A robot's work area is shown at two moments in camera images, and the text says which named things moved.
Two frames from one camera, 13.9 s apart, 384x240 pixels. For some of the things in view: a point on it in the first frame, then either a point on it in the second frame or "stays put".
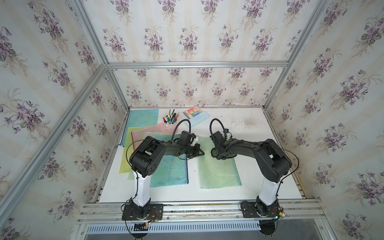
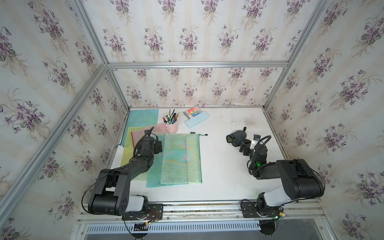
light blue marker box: [193, 121] stays put
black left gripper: [195, 153] → [156, 148]
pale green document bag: [215, 172] → [181, 160]
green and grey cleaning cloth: [214, 153] → [238, 138]
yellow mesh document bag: [125, 165] → [137, 134]
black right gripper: [216, 148] → [246, 151]
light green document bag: [163, 136] → [130, 154]
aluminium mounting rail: [250, 210] stays put
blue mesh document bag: [140, 118] stays put
